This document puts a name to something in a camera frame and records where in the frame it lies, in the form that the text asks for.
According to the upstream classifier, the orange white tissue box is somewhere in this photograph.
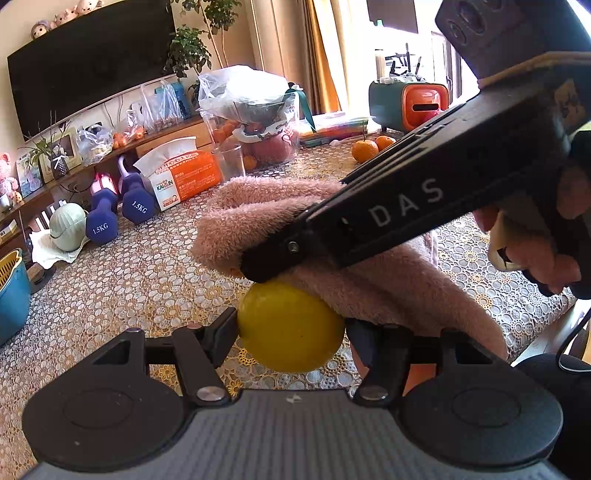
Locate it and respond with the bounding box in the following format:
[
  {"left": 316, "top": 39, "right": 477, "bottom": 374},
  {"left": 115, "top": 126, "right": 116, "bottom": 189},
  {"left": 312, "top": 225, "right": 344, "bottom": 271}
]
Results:
[{"left": 133, "top": 137, "right": 223, "bottom": 212}]

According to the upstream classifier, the green ribbon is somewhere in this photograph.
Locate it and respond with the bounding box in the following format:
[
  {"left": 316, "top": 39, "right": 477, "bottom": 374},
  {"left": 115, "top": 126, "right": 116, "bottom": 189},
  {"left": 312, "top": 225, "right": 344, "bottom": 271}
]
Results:
[{"left": 286, "top": 82, "right": 318, "bottom": 133}]

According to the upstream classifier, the white cloth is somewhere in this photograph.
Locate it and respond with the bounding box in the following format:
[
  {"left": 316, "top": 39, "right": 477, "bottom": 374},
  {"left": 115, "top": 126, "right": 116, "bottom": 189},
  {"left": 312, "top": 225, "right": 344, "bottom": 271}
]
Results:
[{"left": 30, "top": 226, "right": 89, "bottom": 270}]

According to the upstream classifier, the plastic bag of oranges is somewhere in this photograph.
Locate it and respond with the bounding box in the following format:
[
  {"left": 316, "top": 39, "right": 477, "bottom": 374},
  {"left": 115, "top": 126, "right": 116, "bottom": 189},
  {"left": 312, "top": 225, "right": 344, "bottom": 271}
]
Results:
[{"left": 113, "top": 122, "right": 147, "bottom": 149}]

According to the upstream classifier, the yellow lidded bottle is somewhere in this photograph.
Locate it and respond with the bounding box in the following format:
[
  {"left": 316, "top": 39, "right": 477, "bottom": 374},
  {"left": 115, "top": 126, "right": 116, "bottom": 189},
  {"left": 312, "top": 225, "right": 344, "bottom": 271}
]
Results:
[{"left": 236, "top": 277, "right": 346, "bottom": 374}]

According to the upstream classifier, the clear fruit container with bag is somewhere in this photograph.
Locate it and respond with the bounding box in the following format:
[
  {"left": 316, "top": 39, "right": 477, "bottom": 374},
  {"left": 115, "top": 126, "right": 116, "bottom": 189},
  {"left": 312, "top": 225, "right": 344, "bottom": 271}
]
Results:
[{"left": 197, "top": 65, "right": 302, "bottom": 169}]

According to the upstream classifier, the picture card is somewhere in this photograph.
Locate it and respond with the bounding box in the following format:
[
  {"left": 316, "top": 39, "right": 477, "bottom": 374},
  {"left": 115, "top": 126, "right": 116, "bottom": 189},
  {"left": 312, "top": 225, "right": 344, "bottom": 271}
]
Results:
[{"left": 16, "top": 156, "right": 42, "bottom": 199}]

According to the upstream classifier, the clear plastic bag of snacks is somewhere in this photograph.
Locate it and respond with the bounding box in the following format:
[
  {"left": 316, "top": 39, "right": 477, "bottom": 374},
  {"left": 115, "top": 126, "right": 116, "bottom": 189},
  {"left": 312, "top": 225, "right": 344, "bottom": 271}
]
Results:
[{"left": 76, "top": 124, "right": 114, "bottom": 166}]

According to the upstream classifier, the person's right hand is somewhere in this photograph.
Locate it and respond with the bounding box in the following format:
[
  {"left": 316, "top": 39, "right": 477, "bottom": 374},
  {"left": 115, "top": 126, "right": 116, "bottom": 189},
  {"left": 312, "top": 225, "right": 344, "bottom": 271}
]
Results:
[{"left": 475, "top": 134, "right": 591, "bottom": 299}]

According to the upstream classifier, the black flat television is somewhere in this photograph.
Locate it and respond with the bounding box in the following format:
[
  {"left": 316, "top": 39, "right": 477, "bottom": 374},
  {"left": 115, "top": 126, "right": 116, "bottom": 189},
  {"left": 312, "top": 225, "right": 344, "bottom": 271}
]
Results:
[{"left": 6, "top": 2, "right": 179, "bottom": 142}]

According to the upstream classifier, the pink towel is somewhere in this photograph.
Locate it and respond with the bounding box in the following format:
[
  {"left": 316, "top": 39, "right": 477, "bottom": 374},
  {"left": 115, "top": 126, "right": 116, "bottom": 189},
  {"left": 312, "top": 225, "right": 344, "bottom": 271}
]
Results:
[{"left": 191, "top": 176, "right": 509, "bottom": 366}]

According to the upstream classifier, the stack of colourful books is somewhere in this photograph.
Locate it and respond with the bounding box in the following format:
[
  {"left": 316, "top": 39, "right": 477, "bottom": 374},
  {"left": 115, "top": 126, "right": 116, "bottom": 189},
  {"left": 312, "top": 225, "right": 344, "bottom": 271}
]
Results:
[{"left": 298, "top": 117, "right": 370, "bottom": 148}]

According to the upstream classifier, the clear bag with blue box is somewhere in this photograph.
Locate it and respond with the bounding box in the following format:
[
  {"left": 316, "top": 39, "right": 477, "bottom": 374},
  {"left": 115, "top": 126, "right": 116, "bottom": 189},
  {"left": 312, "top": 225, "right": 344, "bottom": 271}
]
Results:
[{"left": 140, "top": 80, "right": 193, "bottom": 135}]

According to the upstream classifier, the wooden television cabinet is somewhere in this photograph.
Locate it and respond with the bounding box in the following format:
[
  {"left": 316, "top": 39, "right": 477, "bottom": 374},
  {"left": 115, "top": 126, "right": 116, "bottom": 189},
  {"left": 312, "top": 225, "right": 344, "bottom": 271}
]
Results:
[{"left": 0, "top": 115, "right": 218, "bottom": 260}]

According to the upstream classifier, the purple kettlebell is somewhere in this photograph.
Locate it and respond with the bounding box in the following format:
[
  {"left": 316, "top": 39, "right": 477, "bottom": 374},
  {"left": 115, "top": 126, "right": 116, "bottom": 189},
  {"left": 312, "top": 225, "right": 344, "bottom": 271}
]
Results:
[{"left": 116, "top": 154, "right": 140, "bottom": 185}]

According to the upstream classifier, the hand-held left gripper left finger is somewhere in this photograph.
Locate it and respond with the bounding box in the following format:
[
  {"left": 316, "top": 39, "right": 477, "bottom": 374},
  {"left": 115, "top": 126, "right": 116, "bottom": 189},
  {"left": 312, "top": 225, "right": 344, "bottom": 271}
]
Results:
[{"left": 92, "top": 308, "right": 239, "bottom": 408}]

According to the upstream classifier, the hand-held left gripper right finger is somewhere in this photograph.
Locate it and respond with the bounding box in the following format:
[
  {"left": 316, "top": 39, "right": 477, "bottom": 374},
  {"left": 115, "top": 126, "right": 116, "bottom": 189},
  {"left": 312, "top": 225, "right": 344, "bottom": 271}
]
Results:
[{"left": 346, "top": 320, "right": 511, "bottom": 408}]

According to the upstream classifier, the green potted tree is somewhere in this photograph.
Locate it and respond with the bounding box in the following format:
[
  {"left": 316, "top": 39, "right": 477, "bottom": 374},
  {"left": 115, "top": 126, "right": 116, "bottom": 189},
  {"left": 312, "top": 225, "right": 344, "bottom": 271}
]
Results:
[{"left": 163, "top": 0, "right": 243, "bottom": 94}]

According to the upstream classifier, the blue dumbbell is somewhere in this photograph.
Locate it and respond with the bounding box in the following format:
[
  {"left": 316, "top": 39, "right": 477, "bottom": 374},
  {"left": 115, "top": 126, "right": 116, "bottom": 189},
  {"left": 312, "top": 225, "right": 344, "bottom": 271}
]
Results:
[
  {"left": 85, "top": 186, "right": 120, "bottom": 241},
  {"left": 120, "top": 172, "right": 160, "bottom": 226}
]

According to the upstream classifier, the small vase with twigs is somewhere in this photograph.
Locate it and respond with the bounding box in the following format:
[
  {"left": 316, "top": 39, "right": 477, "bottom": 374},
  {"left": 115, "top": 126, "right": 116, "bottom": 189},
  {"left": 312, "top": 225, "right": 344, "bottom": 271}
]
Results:
[{"left": 21, "top": 111, "right": 75, "bottom": 181}]

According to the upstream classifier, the green orange knife holder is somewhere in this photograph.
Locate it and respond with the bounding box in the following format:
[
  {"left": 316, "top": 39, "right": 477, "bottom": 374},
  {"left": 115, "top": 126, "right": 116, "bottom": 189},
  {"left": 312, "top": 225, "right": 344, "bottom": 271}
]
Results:
[{"left": 368, "top": 78, "right": 450, "bottom": 135}]

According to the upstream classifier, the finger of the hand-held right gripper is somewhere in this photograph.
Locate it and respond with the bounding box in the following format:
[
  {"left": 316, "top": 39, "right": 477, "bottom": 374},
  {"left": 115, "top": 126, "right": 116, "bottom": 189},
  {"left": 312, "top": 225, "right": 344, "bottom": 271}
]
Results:
[{"left": 240, "top": 203, "right": 356, "bottom": 284}]

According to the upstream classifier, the clear drinking glass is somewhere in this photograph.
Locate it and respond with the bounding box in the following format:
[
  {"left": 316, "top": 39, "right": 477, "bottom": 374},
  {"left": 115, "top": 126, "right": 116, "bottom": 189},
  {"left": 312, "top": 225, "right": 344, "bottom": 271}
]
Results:
[{"left": 216, "top": 143, "right": 246, "bottom": 184}]

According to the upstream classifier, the pink bear figurine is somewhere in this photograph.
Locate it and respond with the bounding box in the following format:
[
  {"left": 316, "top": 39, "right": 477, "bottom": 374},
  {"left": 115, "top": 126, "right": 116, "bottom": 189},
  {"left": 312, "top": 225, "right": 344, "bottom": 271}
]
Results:
[{"left": 0, "top": 152, "right": 22, "bottom": 204}]

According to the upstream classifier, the pink kettlebell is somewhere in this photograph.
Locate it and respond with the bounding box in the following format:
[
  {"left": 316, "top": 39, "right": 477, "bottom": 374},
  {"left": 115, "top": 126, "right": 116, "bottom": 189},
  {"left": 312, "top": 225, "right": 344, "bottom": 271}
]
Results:
[{"left": 89, "top": 172, "right": 119, "bottom": 195}]

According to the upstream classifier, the blue basket with yellow strainer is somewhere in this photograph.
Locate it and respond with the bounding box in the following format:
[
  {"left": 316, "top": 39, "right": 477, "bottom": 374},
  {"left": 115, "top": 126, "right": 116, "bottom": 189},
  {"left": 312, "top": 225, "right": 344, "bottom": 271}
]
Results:
[{"left": 0, "top": 248, "right": 33, "bottom": 347}]

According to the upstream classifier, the yellow curtain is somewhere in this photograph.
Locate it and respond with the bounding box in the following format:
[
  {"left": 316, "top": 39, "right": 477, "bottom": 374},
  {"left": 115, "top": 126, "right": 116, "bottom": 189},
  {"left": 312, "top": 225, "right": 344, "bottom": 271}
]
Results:
[{"left": 299, "top": 0, "right": 352, "bottom": 117}]

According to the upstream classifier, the cream photo frame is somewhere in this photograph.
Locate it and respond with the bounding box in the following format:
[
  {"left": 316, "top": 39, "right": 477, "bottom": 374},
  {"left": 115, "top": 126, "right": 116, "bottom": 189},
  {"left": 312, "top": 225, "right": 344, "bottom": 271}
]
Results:
[{"left": 39, "top": 128, "right": 84, "bottom": 184}]

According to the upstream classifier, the pale green ribbed bowl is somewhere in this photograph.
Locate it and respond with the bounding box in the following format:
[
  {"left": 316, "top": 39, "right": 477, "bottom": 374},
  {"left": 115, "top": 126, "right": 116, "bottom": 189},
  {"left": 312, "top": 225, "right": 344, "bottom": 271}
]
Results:
[{"left": 49, "top": 202, "right": 89, "bottom": 253}]

